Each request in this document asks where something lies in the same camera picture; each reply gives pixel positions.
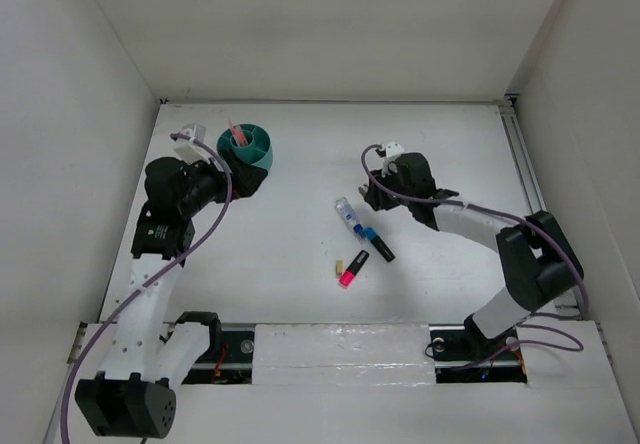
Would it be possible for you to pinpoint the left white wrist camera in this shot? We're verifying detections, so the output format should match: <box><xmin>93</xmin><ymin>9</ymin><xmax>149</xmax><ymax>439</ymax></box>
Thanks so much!
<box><xmin>173</xmin><ymin>123</ymin><xmax>209</xmax><ymax>164</ymax></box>

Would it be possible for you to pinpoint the teal round divided container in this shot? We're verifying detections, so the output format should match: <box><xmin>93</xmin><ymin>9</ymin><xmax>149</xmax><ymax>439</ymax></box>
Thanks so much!
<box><xmin>216</xmin><ymin>123</ymin><xmax>273</xmax><ymax>171</ymax></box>

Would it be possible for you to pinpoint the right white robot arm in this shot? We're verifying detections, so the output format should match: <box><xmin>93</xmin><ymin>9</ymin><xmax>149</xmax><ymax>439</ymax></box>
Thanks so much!
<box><xmin>361</xmin><ymin>144</ymin><xmax>586</xmax><ymax>358</ymax></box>

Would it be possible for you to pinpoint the aluminium rail right side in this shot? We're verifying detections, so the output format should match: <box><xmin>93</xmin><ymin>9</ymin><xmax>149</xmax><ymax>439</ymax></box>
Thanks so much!
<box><xmin>497</xmin><ymin>94</ymin><xmax>584</xmax><ymax>316</ymax></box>

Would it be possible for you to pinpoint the pink black highlighter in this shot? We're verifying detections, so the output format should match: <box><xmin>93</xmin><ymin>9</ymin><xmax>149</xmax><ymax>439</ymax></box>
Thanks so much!
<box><xmin>339</xmin><ymin>250</ymin><xmax>370</xmax><ymax>288</ymax></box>

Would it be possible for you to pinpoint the small tan eraser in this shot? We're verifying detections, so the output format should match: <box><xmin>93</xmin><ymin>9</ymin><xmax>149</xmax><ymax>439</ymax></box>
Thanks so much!
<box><xmin>335</xmin><ymin>260</ymin><xmax>344</xmax><ymax>277</ymax></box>

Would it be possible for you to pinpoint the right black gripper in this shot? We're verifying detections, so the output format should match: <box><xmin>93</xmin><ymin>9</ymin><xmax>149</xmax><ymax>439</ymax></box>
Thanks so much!
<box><xmin>363</xmin><ymin>163</ymin><xmax>414</xmax><ymax>211</ymax></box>

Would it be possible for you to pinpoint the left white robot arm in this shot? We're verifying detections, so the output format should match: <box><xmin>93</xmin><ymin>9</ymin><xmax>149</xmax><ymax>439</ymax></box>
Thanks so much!
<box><xmin>74</xmin><ymin>150</ymin><xmax>268</xmax><ymax>439</ymax></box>

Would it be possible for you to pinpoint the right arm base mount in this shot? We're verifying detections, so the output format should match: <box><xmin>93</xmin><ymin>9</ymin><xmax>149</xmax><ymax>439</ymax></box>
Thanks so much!
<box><xmin>424</xmin><ymin>318</ymin><xmax>528</xmax><ymax>384</ymax></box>

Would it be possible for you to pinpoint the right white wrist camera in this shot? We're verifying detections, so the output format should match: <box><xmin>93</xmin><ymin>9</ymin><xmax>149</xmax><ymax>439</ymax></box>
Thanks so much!
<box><xmin>375</xmin><ymin>141</ymin><xmax>405</xmax><ymax>177</ymax></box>

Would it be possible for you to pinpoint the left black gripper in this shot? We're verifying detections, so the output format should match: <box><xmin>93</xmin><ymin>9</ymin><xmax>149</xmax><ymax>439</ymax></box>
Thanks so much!
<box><xmin>179</xmin><ymin>147</ymin><xmax>267</xmax><ymax>217</ymax></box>

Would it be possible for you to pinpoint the clear blue glue bottle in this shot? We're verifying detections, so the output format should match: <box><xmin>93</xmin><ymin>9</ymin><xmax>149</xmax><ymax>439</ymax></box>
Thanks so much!
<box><xmin>335</xmin><ymin>197</ymin><xmax>366</xmax><ymax>241</ymax></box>

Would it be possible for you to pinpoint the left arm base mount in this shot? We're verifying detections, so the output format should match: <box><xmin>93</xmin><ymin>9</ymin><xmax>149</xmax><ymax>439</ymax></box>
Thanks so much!
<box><xmin>159</xmin><ymin>311</ymin><xmax>255</xmax><ymax>385</ymax></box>

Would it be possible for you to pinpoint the peach pink pen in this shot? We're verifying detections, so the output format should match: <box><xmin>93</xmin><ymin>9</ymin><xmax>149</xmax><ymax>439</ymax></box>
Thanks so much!
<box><xmin>228</xmin><ymin>120</ymin><xmax>246</xmax><ymax>147</ymax></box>

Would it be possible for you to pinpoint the blue black highlighter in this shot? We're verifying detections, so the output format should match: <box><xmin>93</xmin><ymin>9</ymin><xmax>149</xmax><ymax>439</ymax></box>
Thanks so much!
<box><xmin>364</xmin><ymin>227</ymin><xmax>395</xmax><ymax>262</ymax></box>

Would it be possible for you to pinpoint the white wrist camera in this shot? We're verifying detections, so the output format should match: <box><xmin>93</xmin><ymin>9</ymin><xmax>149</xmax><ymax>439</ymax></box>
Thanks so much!
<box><xmin>375</xmin><ymin>141</ymin><xmax>405</xmax><ymax>177</ymax></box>
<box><xmin>173</xmin><ymin>123</ymin><xmax>209</xmax><ymax>164</ymax></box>

